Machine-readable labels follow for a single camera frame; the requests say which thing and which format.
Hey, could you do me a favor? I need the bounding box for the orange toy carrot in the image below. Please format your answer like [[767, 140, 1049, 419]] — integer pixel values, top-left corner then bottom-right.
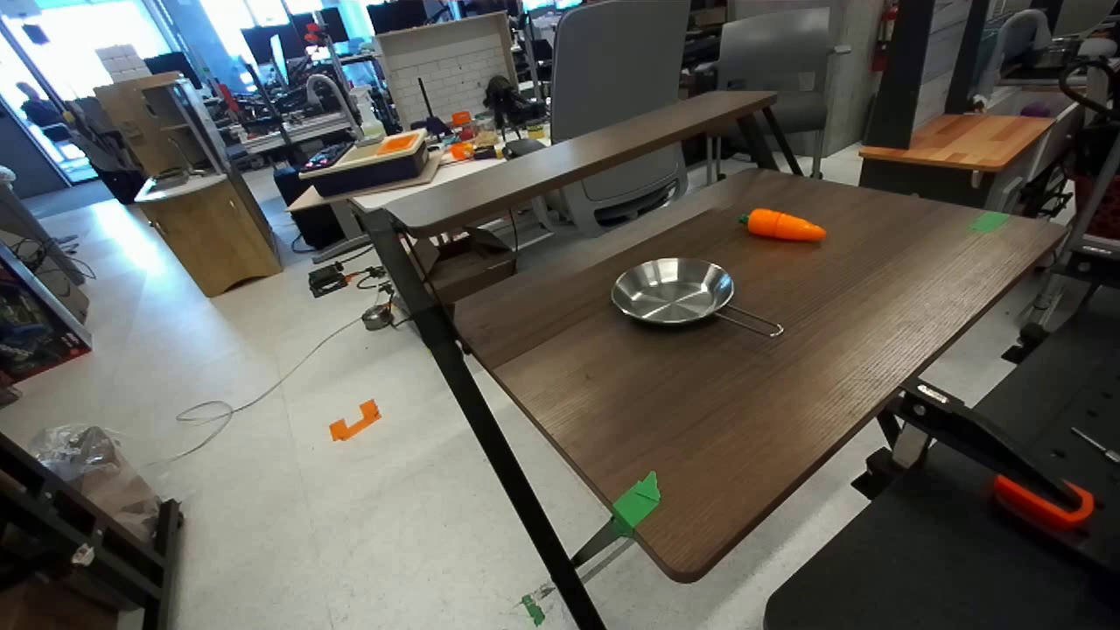
[[737, 203, 830, 249]]

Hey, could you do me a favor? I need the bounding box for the white spray bottle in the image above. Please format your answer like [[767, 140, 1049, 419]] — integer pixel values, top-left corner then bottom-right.
[[351, 85, 387, 146]]

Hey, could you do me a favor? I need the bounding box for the small orange object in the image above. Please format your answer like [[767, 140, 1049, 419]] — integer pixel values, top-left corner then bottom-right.
[[445, 108, 482, 163]]

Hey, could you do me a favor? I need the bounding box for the orange floor tape mark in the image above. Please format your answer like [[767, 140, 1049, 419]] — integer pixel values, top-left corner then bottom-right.
[[325, 395, 385, 444]]

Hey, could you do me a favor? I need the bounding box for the white pegboard panel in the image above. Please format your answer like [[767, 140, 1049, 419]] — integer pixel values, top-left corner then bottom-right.
[[373, 9, 518, 129]]

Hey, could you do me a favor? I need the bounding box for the black power strip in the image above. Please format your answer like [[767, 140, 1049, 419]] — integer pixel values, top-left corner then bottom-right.
[[305, 260, 352, 300]]

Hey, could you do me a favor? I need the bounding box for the light wooden cabinet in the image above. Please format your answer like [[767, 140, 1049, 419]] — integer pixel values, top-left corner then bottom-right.
[[130, 167, 288, 300]]

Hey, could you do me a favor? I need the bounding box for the cluttered storage shelf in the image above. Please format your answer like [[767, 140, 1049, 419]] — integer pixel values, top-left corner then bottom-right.
[[0, 179, 97, 389]]

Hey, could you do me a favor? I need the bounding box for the tall cardboard box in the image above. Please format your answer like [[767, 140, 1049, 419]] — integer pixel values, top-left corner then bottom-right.
[[91, 71, 197, 183]]

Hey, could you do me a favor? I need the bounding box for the white floor cable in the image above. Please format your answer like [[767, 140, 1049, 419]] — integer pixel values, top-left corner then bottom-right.
[[171, 312, 366, 461]]

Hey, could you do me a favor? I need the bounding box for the orange handled black clamp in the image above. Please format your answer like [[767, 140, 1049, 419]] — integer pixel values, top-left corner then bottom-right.
[[890, 379, 1103, 541]]

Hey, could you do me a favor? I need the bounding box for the small silver frying pan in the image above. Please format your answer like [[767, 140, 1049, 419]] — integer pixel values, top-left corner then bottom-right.
[[604, 253, 791, 342]]

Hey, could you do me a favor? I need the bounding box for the black perforated breadboard table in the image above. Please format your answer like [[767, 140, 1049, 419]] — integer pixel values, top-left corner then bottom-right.
[[764, 289, 1120, 630]]

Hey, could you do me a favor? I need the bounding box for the black tray with orange contents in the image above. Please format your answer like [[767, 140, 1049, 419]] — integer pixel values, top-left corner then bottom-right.
[[297, 125, 435, 198]]

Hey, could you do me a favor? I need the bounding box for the white side table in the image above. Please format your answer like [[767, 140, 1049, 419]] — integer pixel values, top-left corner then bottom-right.
[[288, 149, 503, 254]]

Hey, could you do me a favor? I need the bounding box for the raised wooden shelf board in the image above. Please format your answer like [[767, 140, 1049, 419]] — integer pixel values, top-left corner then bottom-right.
[[382, 87, 779, 237]]

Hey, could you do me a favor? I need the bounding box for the clear plastic bag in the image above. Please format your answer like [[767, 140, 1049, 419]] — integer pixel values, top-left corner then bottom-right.
[[32, 419, 165, 545]]

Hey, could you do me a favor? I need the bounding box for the black metal table leg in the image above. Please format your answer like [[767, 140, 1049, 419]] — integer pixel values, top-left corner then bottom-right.
[[737, 102, 808, 183], [358, 207, 610, 630]]

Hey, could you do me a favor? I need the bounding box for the black metal equipment stand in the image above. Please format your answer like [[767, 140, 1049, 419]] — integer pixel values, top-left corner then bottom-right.
[[1007, 20, 1120, 365]]

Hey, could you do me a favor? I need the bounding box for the butcher block wooden table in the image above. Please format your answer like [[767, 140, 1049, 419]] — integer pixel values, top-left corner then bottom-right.
[[858, 108, 1061, 207]]

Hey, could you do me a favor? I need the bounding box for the black pillar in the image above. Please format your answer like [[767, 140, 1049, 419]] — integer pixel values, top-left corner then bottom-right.
[[864, 0, 939, 149]]

